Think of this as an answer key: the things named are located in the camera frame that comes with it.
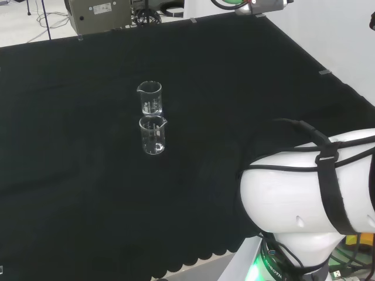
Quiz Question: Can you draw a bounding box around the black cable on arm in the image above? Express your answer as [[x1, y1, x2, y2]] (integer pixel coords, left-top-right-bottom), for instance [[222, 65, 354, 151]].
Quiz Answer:
[[272, 118, 340, 149]]

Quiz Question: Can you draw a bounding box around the green cable at base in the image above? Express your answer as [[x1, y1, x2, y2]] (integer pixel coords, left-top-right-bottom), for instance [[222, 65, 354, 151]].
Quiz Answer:
[[329, 234, 367, 277]]

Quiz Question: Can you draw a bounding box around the grey equipment case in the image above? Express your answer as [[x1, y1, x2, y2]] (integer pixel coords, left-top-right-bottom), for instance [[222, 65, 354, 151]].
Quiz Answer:
[[63, 0, 132, 35]]

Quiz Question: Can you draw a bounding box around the white mounting plate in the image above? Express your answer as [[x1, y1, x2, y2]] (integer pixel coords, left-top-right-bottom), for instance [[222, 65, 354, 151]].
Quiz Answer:
[[233, 236, 264, 281]]

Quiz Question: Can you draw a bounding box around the dark thin pole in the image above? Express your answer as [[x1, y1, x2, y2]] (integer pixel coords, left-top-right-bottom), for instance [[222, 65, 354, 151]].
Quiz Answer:
[[40, 0, 53, 40]]

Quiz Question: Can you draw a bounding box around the thin grey floor cable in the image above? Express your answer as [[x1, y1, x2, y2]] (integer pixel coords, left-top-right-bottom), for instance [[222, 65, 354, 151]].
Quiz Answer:
[[28, 0, 71, 30]]

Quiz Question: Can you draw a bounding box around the clear glass beaker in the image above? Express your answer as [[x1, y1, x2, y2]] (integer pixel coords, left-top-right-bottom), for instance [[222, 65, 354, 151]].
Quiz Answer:
[[136, 81, 163, 115], [138, 115, 168, 156]]

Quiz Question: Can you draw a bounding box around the black table cloth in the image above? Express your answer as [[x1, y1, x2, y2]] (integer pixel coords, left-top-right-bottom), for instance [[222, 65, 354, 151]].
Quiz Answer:
[[0, 13, 375, 279]]

